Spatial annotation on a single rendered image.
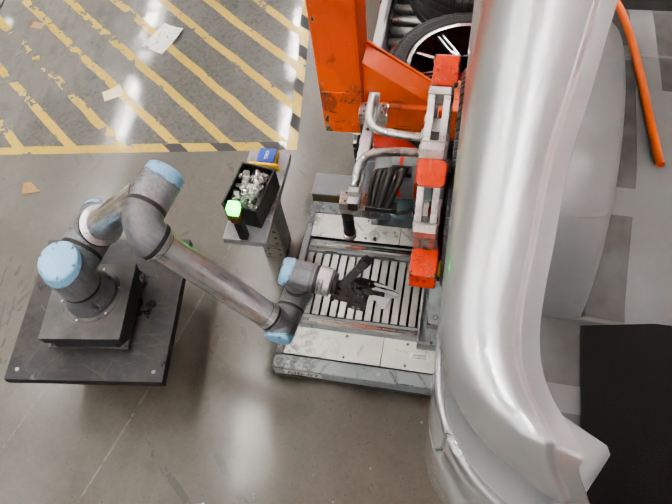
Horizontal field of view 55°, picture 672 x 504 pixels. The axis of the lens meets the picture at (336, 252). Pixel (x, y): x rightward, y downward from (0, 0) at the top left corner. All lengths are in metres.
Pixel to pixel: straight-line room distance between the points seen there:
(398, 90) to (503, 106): 1.37
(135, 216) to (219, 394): 1.07
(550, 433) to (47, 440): 2.29
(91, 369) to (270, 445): 0.72
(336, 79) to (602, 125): 1.09
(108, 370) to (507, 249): 1.85
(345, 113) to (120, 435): 1.52
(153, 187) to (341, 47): 0.82
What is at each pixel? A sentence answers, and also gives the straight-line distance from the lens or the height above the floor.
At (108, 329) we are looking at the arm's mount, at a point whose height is 0.39.
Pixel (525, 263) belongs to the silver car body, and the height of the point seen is 1.67.
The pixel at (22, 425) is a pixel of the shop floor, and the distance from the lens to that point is 2.95.
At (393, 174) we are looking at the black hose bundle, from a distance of 1.77.
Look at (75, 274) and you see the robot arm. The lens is 2.34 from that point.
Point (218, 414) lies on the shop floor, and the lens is 2.65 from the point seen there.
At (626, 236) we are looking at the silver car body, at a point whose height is 0.97.
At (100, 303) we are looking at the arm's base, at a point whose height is 0.44.
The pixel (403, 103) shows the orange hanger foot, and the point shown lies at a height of 0.68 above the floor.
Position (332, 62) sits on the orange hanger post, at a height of 0.88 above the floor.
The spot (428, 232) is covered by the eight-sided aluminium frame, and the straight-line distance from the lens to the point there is 1.76.
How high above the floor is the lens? 2.45
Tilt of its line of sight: 59 degrees down
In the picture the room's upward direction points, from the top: 10 degrees counter-clockwise
